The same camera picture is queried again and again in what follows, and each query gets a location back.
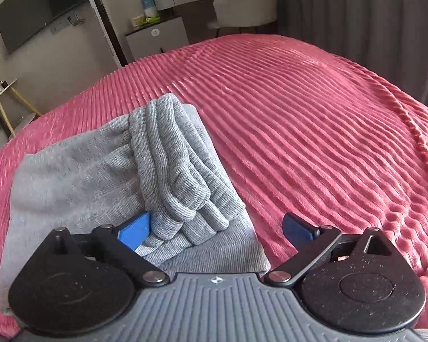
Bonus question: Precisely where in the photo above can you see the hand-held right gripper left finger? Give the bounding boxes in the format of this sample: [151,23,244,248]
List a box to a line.
[39,211,170,286]

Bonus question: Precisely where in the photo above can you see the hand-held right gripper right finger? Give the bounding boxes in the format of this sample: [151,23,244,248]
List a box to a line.
[265,212,395,288]

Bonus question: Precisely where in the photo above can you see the grey pants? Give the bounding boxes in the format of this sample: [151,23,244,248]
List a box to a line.
[0,93,272,316]

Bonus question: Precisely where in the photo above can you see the pink ribbed blanket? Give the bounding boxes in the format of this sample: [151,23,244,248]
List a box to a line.
[0,34,428,339]

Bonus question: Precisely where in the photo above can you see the gold-legged round side table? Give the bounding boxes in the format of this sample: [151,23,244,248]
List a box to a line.
[0,78,37,140]

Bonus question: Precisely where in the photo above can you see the small white cabinet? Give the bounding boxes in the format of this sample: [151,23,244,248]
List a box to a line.
[125,16,189,67]

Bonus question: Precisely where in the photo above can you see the white standing panel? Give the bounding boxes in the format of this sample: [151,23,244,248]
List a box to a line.
[86,0,129,68]

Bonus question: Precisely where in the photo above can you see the green packet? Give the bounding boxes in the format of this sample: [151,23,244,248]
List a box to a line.
[133,16,161,28]

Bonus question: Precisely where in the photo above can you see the blue and white box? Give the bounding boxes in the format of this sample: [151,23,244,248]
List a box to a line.
[140,0,158,21]

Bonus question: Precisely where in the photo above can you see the grey curtain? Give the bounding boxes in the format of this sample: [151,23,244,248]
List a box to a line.
[271,0,428,115]

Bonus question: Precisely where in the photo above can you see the white shell-back chair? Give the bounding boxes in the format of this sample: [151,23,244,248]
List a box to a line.
[207,0,282,38]

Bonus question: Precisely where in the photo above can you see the wall power outlet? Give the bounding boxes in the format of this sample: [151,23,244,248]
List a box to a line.
[51,13,85,35]

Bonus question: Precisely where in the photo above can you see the black wall television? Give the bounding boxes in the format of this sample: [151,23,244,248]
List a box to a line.
[0,0,92,55]

